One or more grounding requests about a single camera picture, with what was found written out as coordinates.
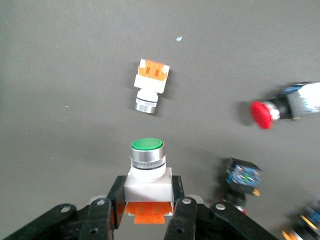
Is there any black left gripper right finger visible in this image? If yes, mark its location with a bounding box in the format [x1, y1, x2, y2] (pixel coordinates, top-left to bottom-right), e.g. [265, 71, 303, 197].
[163, 175, 278, 240]

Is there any dark gray table cloth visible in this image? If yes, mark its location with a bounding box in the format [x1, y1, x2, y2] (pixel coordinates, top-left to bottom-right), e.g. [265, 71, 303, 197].
[0, 0, 320, 240]

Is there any red push button black body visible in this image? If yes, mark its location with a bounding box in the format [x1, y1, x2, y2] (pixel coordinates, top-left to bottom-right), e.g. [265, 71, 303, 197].
[249, 81, 320, 130]
[219, 156, 263, 216]

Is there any white orange switch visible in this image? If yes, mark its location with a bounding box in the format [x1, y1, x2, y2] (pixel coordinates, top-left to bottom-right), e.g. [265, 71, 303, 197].
[133, 58, 171, 115]

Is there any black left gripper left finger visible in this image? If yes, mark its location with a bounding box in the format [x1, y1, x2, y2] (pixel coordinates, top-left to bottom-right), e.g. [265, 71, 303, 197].
[0, 174, 127, 240]

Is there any green push button white body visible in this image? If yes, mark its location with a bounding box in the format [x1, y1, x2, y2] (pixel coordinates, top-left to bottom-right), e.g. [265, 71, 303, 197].
[123, 137, 175, 225]

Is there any yellow push button black body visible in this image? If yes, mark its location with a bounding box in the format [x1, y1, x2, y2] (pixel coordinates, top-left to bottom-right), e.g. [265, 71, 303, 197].
[281, 199, 320, 240]

